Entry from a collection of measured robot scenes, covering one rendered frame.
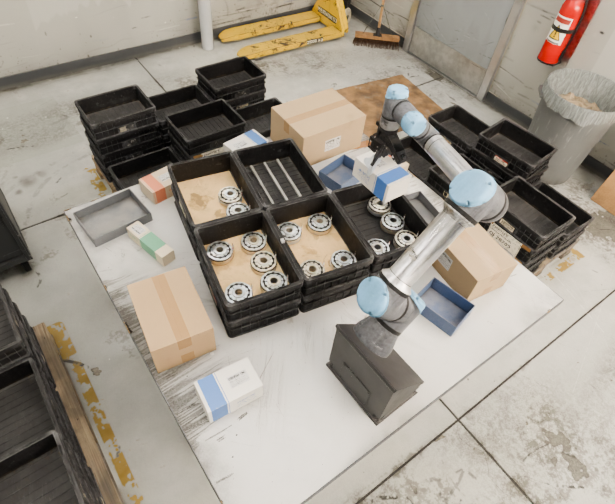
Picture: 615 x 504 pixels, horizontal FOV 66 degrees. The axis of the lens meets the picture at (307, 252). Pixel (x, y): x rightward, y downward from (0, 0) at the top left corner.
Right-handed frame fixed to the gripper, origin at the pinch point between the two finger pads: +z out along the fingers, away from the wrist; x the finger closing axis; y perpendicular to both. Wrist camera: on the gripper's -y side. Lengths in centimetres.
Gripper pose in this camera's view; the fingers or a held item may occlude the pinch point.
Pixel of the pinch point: (382, 171)
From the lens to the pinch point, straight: 191.2
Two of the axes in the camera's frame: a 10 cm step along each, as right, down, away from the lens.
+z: -0.8, 6.4, 7.6
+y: -5.8, -6.5, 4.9
